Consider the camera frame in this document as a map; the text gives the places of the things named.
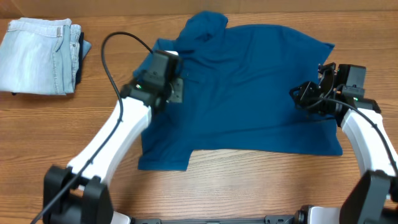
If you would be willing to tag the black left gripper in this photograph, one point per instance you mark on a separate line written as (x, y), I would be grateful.
(175, 90)

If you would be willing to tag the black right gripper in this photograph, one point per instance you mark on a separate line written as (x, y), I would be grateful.
(308, 94)

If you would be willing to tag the dark blue polo shirt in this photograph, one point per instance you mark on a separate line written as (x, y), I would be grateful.
(236, 84)

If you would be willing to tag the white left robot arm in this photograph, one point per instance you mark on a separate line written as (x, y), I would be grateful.
(79, 193)

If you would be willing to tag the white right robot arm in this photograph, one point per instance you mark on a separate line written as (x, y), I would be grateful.
(340, 93)

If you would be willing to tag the folded dark navy garment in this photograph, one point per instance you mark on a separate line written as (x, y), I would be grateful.
(85, 47)

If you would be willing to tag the folded light blue jeans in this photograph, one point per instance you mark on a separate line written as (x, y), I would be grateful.
(40, 57)

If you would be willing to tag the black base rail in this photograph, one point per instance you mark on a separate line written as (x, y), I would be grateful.
(211, 220)

